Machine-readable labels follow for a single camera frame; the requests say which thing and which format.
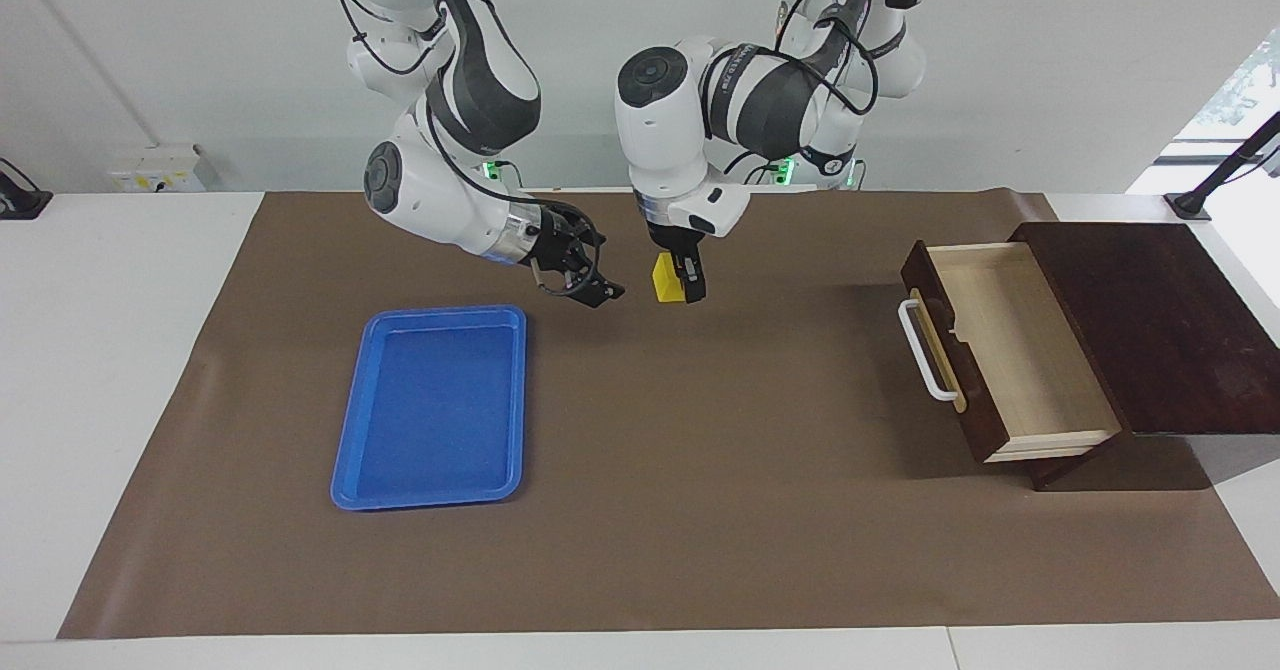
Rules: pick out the white wall outlet box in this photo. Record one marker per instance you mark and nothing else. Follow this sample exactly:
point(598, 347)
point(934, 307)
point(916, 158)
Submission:
point(155, 170)

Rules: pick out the brown table mat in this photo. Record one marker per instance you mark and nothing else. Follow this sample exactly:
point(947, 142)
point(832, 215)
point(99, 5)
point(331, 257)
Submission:
point(700, 450)

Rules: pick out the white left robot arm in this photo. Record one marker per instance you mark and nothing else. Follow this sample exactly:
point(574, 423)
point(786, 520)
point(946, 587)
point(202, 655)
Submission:
point(660, 140)

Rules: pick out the dark wooden drawer cabinet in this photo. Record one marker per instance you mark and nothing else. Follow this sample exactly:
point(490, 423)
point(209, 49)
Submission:
point(1180, 350)

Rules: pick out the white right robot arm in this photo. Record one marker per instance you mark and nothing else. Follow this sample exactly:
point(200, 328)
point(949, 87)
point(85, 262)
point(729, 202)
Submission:
point(440, 200)

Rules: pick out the yellow cube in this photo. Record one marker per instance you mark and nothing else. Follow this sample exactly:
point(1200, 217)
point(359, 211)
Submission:
point(665, 280)

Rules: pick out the black table clamp bracket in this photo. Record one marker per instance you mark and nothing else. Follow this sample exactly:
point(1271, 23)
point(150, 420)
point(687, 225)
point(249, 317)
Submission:
point(20, 200)

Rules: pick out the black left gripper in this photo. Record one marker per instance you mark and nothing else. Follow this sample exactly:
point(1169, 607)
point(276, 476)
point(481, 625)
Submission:
point(678, 240)

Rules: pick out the black pole stand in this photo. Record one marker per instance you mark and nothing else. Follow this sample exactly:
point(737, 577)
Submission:
point(1225, 165)

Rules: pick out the blue plastic tray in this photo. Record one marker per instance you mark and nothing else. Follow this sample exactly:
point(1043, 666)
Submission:
point(430, 420)

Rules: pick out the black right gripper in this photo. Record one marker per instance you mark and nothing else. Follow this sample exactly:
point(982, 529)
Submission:
point(550, 240)

